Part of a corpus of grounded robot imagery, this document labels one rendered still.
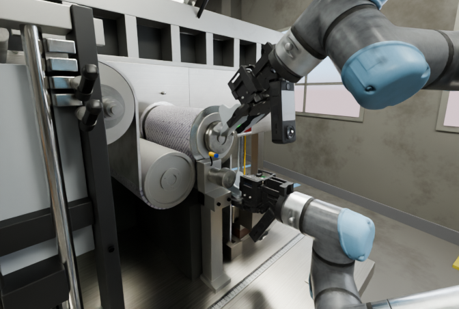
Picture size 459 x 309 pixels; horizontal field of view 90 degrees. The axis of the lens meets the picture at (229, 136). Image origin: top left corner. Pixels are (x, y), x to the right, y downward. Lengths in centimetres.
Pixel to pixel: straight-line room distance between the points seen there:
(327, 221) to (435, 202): 254
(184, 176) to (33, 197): 28
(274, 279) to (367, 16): 58
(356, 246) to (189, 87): 71
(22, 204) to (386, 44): 42
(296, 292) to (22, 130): 60
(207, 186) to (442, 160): 254
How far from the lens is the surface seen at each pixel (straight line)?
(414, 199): 302
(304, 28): 38
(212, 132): 51
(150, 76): 82
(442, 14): 290
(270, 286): 66
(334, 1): 37
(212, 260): 61
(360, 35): 32
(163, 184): 50
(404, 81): 30
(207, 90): 94
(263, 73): 45
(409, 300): 44
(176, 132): 56
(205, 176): 51
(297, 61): 39
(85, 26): 29
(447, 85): 41
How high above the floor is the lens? 136
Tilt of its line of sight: 12 degrees down
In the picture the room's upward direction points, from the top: straight up
